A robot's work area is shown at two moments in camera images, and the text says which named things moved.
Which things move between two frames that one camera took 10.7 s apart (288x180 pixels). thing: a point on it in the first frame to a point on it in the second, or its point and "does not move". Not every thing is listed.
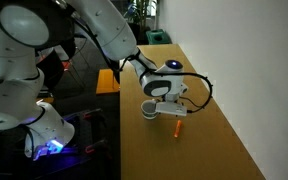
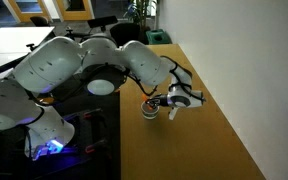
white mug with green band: (148, 109) does not move
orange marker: (177, 128) to (144, 97)
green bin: (158, 36) does not move
